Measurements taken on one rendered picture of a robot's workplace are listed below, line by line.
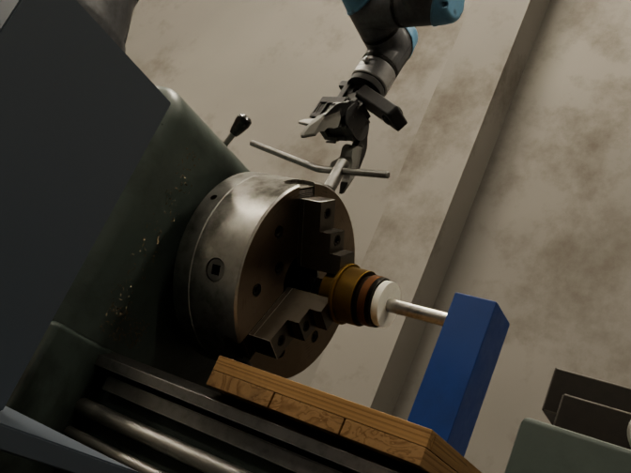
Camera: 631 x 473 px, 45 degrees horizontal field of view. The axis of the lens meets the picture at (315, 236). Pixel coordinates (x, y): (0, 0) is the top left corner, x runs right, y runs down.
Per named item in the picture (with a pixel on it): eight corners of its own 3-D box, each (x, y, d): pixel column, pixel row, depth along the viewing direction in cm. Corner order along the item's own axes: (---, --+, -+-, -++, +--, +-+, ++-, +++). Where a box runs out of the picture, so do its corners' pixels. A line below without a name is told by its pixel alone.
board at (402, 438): (205, 384, 95) (219, 355, 96) (324, 452, 123) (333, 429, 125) (419, 465, 79) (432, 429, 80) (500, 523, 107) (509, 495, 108)
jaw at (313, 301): (279, 302, 120) (235, 356, 113) (270, 279, 117) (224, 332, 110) (338, 319, 114) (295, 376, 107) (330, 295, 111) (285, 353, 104)
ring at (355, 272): (329, 249, 114) (382, 261, 109) (352, 275, 121) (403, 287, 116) (304, 304, 111) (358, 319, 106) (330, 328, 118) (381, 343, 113)
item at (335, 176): (322, 218, 126) (351, 166, 131) (317, 209, 125) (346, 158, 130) (312, 217, 128) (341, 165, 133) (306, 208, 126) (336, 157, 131)
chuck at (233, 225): (155, 300, 106) (263, 133, 119) (252, 397, 129) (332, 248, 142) (203, 316, 101) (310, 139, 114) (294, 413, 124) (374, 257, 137)
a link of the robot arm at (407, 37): (377, 12, 147) (394, 46, 153) (351, 52, 143) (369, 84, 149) (410, 10, 142) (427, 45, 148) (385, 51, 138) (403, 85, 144)
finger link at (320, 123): (282, 136, 131) (317, 127, 138) (307, 138, 128) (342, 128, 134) (280, 118, 130) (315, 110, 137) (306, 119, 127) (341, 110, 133)
